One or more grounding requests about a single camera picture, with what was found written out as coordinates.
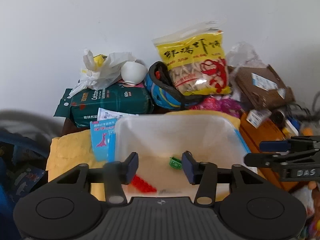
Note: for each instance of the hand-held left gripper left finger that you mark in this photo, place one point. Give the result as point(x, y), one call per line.
point(132, 166)

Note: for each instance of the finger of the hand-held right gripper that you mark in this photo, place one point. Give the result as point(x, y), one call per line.
point(273, 146)
point(265, 160)

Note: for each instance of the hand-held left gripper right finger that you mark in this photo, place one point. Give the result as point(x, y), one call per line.
point(187, 167)

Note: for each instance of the translucent plastic storage bin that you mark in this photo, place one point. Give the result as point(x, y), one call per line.
point(175, 135)

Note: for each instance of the green toy piece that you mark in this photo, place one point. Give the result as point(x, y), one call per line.
point(175, 162)

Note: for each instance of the orange box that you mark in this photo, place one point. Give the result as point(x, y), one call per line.
point(265, 132)

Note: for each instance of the white orange plush toy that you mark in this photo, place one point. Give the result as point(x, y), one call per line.
point(306, 195)

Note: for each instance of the red toy piece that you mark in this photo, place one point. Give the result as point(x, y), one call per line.
point(145, 186)

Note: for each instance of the black round object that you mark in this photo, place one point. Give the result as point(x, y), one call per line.
point(278, 117)

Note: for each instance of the small white blue box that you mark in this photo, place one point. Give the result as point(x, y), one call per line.
point(257, 117)

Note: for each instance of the blue card box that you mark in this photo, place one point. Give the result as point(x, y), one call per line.
point(101, 135)

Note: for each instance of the white paper packets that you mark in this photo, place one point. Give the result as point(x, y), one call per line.
point(107, 115)

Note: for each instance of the yellow cloth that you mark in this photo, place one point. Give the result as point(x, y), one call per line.
point(72, 152)

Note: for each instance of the brown cardboard box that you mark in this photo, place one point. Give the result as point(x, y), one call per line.
point(252, 85)

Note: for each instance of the green tissue pack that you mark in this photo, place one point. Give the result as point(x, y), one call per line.
point(112, 102)

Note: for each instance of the pink shiny packet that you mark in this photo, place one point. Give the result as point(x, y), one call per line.
point(215, 105)

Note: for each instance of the blue black helmet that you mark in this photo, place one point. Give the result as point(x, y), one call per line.
point(160, 92)

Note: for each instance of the white bowl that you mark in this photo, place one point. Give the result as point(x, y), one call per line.
point(132, 71)

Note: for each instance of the white plastic bag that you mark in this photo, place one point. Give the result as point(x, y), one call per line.
point(105, 75)

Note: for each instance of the clear plastic bag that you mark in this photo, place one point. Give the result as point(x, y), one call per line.
point(245, 55)

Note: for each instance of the yellow snack bag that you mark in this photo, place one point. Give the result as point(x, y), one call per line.
point(190, 55)

